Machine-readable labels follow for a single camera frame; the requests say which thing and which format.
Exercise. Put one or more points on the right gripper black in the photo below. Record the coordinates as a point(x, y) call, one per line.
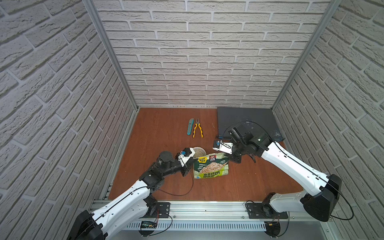
point(233, 159)

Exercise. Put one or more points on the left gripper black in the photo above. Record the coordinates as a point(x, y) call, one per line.
point(186, 169)

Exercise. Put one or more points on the green oats bag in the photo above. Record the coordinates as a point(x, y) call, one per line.
point(211, 166)

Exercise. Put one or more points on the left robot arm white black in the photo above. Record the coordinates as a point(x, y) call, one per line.
point(105, 222)

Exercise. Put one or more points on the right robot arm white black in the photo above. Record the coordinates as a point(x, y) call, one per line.
point(321, 192)

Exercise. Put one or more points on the teal utility knife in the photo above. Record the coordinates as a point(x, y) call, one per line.
point(190, 126)

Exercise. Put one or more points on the left green circuit board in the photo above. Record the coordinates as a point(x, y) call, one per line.
point(148, 225)

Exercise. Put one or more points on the right black round connector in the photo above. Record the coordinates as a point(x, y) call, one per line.
point(273, 229)

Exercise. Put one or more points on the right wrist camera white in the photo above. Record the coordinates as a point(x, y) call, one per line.
point(223, 147)

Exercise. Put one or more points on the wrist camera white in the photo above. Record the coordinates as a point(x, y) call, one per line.
point(223, 147)
point(185, 156)

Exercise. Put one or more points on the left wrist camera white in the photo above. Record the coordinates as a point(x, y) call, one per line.
point(185, 156)

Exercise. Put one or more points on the dark grey network switch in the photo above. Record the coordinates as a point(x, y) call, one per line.
point(257, 121)

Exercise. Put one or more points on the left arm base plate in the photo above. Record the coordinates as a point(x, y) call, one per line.
point(159, 210)

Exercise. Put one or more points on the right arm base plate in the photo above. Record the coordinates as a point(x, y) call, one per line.
point(261, 211)

